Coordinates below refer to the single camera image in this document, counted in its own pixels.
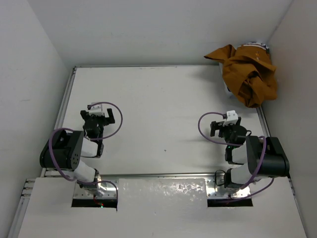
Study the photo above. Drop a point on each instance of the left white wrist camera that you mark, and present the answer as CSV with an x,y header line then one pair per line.
x,y
96,110

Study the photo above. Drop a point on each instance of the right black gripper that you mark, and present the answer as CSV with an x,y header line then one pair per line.
x,y
216,126

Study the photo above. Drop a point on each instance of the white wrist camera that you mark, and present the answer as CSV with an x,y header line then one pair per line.
x,y
96,110
230,118

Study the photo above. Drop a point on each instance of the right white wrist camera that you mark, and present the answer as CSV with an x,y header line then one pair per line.
x,y
230,118

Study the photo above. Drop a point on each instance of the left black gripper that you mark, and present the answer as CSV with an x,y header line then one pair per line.
x,y
107,120

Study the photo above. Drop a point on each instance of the brown trousers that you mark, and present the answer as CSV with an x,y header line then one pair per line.
x,y
248,73

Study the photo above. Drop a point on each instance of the white plastic basket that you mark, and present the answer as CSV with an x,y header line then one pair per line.
x,y
227,91

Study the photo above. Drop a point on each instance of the blue red white patterned garment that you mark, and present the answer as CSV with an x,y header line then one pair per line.
x,y
256,44

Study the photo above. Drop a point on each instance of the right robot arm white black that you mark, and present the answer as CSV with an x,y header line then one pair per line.
x,y
256,157

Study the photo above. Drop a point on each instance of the white front cover panel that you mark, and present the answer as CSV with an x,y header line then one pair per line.
x,y
161,208

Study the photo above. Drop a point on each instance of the right silver arm base plate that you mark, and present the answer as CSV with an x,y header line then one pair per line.
x,y
214,191

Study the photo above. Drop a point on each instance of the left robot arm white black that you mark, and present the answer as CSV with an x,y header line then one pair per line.
x,y
66,149

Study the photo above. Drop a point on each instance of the left silver arm base plate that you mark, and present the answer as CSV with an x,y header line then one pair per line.
x,y
101,191

